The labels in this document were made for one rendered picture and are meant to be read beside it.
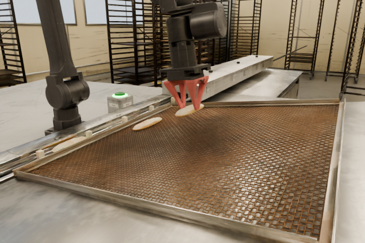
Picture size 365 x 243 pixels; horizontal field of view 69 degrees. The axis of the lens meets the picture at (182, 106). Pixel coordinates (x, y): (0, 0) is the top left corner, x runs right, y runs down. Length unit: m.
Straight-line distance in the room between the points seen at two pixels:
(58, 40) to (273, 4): 7.09
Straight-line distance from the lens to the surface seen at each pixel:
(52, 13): 0.86
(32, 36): 5.74
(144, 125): 0.67
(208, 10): 0.55
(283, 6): 7.63
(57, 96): 0.84
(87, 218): 0.36
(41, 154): 0.70
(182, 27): 0.57
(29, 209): 0.43
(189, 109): 0.59
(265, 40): 7.71
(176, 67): 0.58
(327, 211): 0.31
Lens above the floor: 1.15
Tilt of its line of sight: 17 degrees down
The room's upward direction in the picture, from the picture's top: straight up
